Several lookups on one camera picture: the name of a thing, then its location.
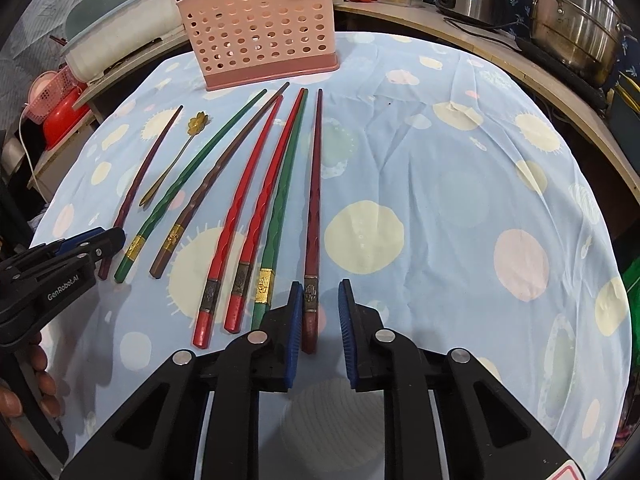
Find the blue dotted tablecloth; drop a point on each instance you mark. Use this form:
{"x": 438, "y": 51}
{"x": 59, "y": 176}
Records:
{"x": 450, "y": 185}

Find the thin dark maroon chopstick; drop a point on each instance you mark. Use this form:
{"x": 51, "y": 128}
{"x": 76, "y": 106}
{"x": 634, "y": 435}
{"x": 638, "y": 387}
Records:
{"x": 142, "y": 185}

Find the red plastic basin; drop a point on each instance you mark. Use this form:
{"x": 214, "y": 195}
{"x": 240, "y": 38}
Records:
{"x": 65, "y": 120}

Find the person's left hand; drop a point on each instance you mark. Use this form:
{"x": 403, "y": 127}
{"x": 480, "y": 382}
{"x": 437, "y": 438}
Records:
{"x": 37, "y": 360}

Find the dark green box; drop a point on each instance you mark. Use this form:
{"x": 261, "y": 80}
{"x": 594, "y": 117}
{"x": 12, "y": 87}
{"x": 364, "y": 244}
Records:
{"x": 622, "y": 105}

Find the small pink basket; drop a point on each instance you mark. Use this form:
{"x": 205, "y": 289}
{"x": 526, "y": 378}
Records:
{"x": 55, "y": 92}

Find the black cooktop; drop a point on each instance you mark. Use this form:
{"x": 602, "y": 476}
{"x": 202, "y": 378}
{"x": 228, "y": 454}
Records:
{"x": 550, "y": 67}

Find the dark wooden chopstick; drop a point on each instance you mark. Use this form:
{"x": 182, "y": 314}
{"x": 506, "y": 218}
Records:
{"x": 57, "y": 40}

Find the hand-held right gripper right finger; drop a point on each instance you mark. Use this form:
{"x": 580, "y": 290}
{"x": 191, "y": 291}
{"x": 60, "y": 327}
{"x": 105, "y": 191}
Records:
{"x": 350, "y": 335}

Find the pink perforated utensil basket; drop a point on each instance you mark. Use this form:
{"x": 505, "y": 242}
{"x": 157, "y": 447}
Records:
{"x": 260, "y": 35}

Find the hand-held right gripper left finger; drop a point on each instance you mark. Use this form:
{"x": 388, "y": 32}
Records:
{"x": 292, "y": 335}

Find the brown chopstick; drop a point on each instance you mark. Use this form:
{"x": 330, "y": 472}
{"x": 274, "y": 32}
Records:
{"x": 171, "y": 237}

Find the dark red chopstick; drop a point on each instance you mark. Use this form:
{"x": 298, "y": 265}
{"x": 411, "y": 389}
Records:
{"x": 312, "y": 210}

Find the gold flower spoon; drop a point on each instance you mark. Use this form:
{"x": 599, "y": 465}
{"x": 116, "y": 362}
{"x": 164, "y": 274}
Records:
{"x": 197, "y": 121}

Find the green net bag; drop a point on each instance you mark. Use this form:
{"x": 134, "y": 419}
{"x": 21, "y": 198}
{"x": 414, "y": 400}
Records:
{"x": 631, "y": 280}

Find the large steel pot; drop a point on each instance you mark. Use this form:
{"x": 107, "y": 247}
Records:
{"x": 575, "y": 15}

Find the pale blue dish tub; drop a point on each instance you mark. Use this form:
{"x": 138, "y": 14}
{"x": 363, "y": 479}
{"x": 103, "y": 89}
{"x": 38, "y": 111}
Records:
{"x": 115, "y": 20}

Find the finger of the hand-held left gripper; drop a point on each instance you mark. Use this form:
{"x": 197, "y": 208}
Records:
{"x": 70, "y": 244}
{"x": 107, "y": 245}

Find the green chopstick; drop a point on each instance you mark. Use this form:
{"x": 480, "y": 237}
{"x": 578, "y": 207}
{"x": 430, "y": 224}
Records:
{"x": 263, "y": 285}
{"x": 134, "y": 249}

